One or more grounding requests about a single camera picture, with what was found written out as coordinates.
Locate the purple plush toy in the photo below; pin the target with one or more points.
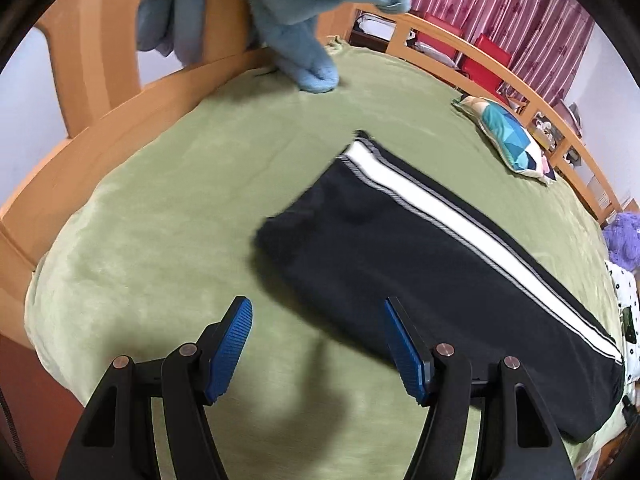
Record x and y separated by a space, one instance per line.
622 238

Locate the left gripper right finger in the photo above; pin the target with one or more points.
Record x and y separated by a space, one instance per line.
518 437

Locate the colourful geometric pillow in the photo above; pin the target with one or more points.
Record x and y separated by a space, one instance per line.
517 149

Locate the black smartphone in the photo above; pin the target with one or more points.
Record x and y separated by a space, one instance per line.
628 326

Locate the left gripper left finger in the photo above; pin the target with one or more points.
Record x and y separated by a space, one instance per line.
114 438

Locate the green bed blanket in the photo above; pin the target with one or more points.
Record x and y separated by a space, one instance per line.
165 242

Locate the white dotted pillow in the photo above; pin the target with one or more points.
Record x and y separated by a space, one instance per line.
626 293

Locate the black pants white stripe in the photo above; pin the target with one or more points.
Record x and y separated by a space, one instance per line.
373 227

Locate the grey blue hanging cloth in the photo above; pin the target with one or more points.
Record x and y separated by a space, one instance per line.
172 26

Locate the wooden bed frame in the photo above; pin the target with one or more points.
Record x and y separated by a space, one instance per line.
109 116

